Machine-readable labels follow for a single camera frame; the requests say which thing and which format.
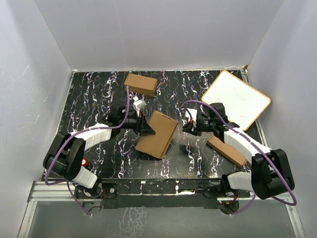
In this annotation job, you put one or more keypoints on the folded brown cardboard box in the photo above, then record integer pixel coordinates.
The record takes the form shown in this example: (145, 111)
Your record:
(141, 84)

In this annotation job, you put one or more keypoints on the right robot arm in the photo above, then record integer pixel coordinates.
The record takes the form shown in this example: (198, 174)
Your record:
(270, 173)

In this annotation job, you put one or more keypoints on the flat cardboard stack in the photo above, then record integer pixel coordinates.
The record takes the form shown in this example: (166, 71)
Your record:
(227, 151)

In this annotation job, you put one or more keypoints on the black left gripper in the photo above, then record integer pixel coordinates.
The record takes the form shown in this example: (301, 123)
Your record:
(141, 127)

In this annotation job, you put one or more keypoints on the yellow-framed whiteboard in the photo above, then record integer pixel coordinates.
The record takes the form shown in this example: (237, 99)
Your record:
(243, 103)

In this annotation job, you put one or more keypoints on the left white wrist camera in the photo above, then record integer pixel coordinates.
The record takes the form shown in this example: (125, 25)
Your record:
(138, 104)

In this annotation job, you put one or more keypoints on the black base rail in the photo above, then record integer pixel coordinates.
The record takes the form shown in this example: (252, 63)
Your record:
(167, 193)

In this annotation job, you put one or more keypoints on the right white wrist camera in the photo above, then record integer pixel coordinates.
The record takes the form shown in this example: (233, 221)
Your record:
(191, 115)

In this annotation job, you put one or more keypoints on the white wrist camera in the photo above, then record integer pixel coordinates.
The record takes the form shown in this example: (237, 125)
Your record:
(138, 104)
(191, 115)

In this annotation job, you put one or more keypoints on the red emergency stop button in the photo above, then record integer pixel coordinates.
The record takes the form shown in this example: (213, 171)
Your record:
(85, 162)

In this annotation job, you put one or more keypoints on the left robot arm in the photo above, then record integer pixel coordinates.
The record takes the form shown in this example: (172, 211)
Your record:
(65, 157)

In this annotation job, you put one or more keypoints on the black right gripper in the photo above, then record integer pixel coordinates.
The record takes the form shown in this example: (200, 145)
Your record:
(188, 127)

